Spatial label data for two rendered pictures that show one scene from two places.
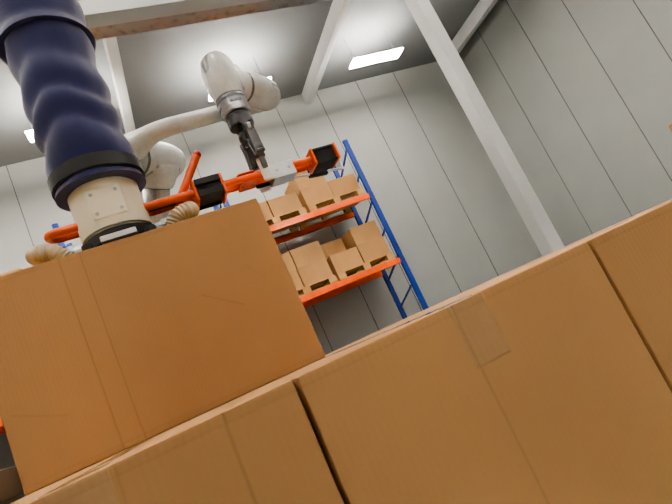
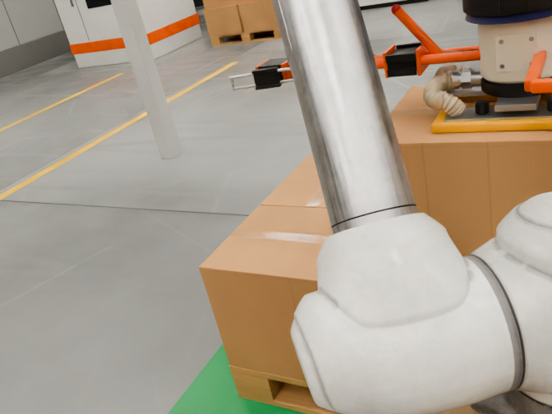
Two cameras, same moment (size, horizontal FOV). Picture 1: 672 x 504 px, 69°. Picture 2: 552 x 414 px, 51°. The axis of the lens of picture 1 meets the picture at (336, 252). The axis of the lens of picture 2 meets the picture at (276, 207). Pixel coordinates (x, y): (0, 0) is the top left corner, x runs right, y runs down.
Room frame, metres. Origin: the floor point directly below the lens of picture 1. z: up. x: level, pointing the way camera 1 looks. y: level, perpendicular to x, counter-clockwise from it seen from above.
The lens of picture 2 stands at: (2.34, 1.12, 1.42)
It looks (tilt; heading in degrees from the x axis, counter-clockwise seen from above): 26 degrees down; 235
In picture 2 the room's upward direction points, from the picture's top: 13 degrees counter-clockwise
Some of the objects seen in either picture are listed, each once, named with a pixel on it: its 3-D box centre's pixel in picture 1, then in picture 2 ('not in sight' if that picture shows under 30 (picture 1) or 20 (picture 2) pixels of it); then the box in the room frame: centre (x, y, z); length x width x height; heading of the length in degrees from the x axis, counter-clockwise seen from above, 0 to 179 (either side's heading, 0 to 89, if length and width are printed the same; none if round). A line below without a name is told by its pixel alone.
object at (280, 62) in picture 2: (322, 158); (277, 71); (1.40, -0.08, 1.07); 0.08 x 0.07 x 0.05; 112
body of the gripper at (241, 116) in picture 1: (243, 129); not in sight; (1.34, 0.10, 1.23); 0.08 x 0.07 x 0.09; 21
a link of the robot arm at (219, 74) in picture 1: (224, 78); not in sight; (1.35, 0.09, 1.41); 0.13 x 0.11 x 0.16; 148
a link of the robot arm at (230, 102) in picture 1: (234, 108); not in sight; (1.34, 0.10, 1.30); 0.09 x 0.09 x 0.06
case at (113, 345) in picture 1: (161, 339); (521, 185); (1.17, 0.47, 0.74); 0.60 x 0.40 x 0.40; 113
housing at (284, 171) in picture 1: (281, 173); not in sight; (1.35, 0.05, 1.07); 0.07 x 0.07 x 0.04; 22
